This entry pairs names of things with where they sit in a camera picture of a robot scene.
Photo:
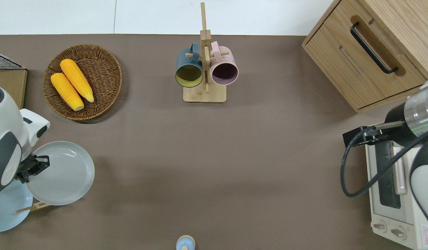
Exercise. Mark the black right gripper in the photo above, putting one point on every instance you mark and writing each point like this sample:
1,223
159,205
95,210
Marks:
365,135

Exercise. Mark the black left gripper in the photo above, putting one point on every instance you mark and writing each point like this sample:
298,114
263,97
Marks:
26,170

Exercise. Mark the gray plate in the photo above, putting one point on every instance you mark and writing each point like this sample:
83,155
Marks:
66,173

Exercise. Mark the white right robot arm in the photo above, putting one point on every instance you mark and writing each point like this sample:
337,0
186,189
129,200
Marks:
420,139

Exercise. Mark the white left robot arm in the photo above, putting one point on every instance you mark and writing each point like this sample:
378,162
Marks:
9,139

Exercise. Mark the wooden plate rack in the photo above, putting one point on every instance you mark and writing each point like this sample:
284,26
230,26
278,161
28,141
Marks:
35,207

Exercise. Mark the light blue plate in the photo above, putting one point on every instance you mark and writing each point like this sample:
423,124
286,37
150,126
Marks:
7,211

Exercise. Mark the white toaster oven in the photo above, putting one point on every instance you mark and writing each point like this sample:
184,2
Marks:
391,194

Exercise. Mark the yellow corn cob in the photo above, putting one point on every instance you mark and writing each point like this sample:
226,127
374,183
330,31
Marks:
77,80
66,92

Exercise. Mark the wooden cabinet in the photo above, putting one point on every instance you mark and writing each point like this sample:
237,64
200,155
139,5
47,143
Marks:
342,59

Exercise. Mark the oven control knob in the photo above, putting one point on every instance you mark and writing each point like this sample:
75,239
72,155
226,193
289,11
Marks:
398,232
379,226

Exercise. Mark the brown wicker basket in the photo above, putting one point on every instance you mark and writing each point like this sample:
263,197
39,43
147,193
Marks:
103,80

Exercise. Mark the brown table mat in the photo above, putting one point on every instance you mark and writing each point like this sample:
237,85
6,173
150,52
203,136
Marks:
234,156

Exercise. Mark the pink mug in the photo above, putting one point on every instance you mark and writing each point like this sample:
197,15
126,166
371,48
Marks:
223,69

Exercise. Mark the blue and wood timer knob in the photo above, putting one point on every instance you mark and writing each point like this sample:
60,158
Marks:
185,243

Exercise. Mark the wooden mug tree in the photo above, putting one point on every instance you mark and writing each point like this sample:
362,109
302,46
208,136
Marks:
204,95

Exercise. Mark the dark blue mug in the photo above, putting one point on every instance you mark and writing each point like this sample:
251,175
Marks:
188,73

